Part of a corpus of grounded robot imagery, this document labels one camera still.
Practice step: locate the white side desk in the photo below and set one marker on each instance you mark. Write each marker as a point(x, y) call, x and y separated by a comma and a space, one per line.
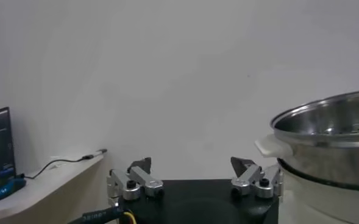
point(45, 188)

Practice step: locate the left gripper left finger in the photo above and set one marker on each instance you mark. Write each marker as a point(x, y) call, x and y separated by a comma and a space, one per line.
point(136, 182)

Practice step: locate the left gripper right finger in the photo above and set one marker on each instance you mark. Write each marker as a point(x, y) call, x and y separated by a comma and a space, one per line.
point(252, 181)

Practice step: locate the white electric cooker base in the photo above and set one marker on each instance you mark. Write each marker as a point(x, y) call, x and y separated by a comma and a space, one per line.
point(319, 204)

